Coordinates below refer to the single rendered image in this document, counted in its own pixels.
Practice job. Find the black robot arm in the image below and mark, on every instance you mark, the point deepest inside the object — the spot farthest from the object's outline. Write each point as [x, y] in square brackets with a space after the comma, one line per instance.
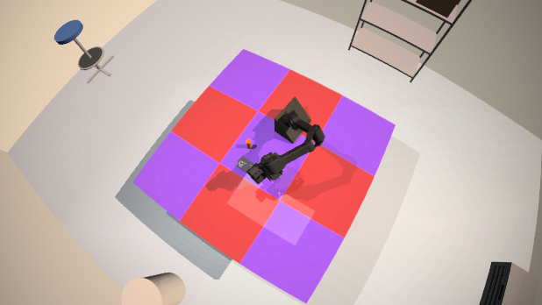
[273, 165]

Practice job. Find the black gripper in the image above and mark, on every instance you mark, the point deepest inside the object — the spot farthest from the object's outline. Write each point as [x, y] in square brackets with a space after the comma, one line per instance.
[262, 177]

